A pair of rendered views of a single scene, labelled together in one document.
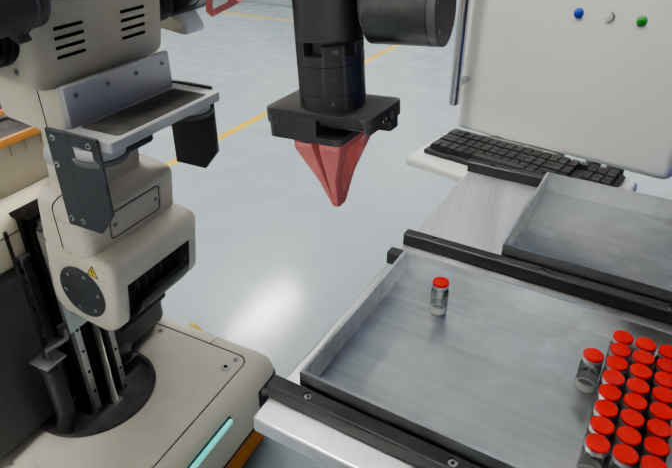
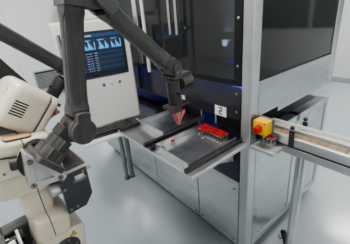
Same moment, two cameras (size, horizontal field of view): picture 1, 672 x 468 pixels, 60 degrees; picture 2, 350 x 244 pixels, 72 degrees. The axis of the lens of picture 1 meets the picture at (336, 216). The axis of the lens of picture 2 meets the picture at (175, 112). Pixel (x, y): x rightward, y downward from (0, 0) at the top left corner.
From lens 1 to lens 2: 0.93 m
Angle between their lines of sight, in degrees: 60
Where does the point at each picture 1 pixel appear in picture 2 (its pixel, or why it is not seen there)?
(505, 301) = (176, 138)
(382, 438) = (207, 158)
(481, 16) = not seen: hidden behind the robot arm
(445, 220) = (140, 139)
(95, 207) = (84, 194)
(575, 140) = (116, 117)
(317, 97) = (179, 101)
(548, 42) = (98, 95)
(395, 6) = (189, 80)
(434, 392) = (196, 153)
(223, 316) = not seen: outside the picture
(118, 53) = not seen: hidden behind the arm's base
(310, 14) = (177, 87)
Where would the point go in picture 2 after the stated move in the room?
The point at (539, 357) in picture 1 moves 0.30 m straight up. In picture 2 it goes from (194, 140) to (190, 88)
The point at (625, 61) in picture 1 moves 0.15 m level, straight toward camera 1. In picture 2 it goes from (120, 92) to (131, 95)
